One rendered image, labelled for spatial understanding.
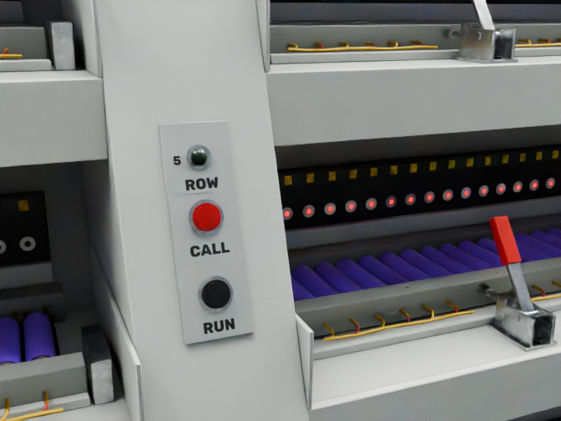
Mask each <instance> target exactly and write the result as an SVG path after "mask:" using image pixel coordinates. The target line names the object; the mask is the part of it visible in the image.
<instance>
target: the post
mask: <svg viewBox="0 0 561 421"><path fill-rule="evenodd" d="M97 1H98V13H99V36H100V48H101V59H102V71H103V77H102V79H103V83H104V106H105V118H106V130H107V141H108V153H109V157H108V159H107V160H86V161H80V168H81V176H82V183H83V197H84V204H85V211H86V219H87V226H88V239H89V247H90V246H94V247H95V250H96V252H97V254H98V256H99V260H100V262H101V264H102V267H103V269H104V272H105V275H106V277H107V279H108V282H109V285H110V287H111V290H112V292H113V294H114V298H115V300H116V302H117V304H118V307H119V310H120V312H121V315H122V317H123V319H124V323H125V326H126V327H127V330H128V332H129V335H130V338H131V340H132V343H133V345H134V348H135V351H136V353H137V355H138V357H139V361H140V363H141V371H142V384H143V398H144V421H309V419H308V412H307V405H306V392H305V385H304V378H303V372H302V366H301V353H300V346H299V339H298V332H297V325H296V313H295V306H294V299H293V292H292V285H291V273H290V266H289V260H288V253H287V246H286V234H285V227H284V220H283V213H282V206H281V193H280V187H279V180H278V173H277V166H276V159H275V147H274V140H273V134H272V127H271V120H270V107H269V100H268V93H267V87H266V80H265V67H264V60H263V53H262V47H261V40H260V28H259V21H258V14H257V7H256V0H97ZM221 120H228V122H229V129H230V142H231V149H232V155H233V162H234V169H235V182H236V189H237V195H238V203H239V210H240V223H241V230H242V236H243V243H244V250H245V263H246V270H247V276H248V283H249V290H250V304H251V311H252V317H253V324H254V332H253V333H248V334H243V335H239V336H233V337H225V338H221V339H215V340H210V341H206V342H197V343H192V344H188V345H185V343H184V330H183V323H182V316H181V309H180V302H179V288H178V282H177V274H176V267H175V260H174V247H173V240H172V233H171V225H170V218H169V205H168V198H167V191H166V184H165V177H164V164H163V156H162V149H161V143H160V135H159V125H160V124H179V123H194V122H207V121H221Z"/></svg>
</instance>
